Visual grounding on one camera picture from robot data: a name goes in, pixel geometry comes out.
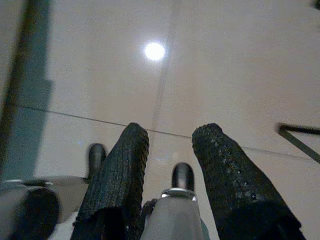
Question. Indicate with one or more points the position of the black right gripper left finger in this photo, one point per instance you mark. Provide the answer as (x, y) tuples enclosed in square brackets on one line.
[(120, 175)]

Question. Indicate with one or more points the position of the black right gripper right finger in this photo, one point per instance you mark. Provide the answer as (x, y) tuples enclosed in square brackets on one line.
[(230, 187)]

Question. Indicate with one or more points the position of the silver robot right leg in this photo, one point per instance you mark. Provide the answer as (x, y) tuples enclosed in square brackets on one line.
[(172, 220)]

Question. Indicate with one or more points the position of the dark teal furniture panel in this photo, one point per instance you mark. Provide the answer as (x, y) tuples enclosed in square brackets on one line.
[(30, 62)]

